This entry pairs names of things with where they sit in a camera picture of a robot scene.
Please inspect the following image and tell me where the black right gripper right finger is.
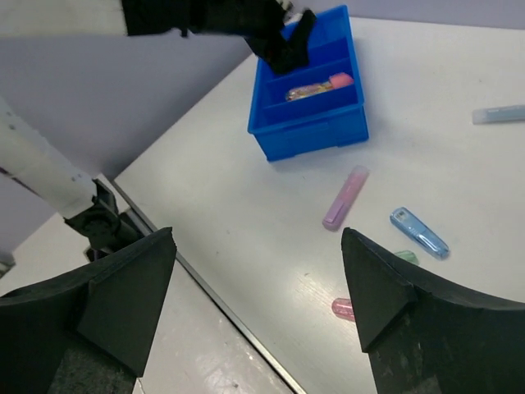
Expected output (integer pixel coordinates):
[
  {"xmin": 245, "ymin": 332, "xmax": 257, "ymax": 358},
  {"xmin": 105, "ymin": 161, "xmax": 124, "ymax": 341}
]
[{"xmin": 341, "ymin": 228, "xmax": 524, "ymax": 393}]

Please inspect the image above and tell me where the aluminium table edge rail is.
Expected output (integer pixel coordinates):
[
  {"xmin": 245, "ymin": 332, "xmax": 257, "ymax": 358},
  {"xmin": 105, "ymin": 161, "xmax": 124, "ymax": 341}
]
[{"xmin": 92, "ymin": 176, "xmax": 308, "ymax": 394}]

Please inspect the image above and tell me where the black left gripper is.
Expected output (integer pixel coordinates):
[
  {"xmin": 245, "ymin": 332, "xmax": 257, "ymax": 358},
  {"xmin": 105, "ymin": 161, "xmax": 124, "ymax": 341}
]
[{"xmin": 180, "ymin": 1, "xmax": 317, "ymax": 76}]

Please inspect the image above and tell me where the blue-capped grey marker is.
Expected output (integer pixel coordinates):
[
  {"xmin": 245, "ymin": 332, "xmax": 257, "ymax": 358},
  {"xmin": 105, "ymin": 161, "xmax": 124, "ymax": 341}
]
[{"xmin": 472, "ymin": 105, "xmax": 525, "ymax": 125}]

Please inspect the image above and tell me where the blue mini stapler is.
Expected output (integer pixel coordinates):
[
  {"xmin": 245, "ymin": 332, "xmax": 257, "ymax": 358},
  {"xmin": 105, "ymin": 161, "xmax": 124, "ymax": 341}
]
[{"xmin": 390, "ymin": 207, "xmax": 450, "ymax": 260}]

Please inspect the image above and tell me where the pink highlighter pen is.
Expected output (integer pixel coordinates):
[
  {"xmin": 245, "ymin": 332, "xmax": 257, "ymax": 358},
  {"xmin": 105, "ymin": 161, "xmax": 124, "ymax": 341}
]
[{"xmin": 331, "ymin": 298, "xmax": 355, "ymax": 322}]

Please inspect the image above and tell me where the pink-capped eraser jar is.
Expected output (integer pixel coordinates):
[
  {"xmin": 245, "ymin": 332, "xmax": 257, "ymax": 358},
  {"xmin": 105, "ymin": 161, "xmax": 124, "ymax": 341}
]
[{"xmin": 285, "ymin": 72, "xmax": 354, "ymax": 101}]

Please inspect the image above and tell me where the green highlighter pen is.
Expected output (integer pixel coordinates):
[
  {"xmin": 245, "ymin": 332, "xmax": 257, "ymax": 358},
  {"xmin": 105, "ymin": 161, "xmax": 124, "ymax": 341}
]
[{"xmin": 395, "ymin": 250, "xmax": 419, "ymax": 265}]

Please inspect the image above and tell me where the purple highlighter pen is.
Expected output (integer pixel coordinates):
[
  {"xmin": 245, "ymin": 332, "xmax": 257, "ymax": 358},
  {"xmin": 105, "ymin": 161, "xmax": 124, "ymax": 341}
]
[{"xmin": 322, "ymin": 166, "xmax": 370, "ymax": 231}]

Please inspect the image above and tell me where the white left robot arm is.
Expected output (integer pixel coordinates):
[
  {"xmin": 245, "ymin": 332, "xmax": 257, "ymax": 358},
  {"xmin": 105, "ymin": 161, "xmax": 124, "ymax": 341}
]
[{"xmin": 1, "ymin": 1, "xmax": 306, "ymax": 264}]

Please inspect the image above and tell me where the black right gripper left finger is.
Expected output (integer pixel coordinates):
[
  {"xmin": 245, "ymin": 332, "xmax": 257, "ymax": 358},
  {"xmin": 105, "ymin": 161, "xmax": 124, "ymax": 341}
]
[{"xmin": 1, "ymin": 227, "xmax": 176, "ymax": 393}]

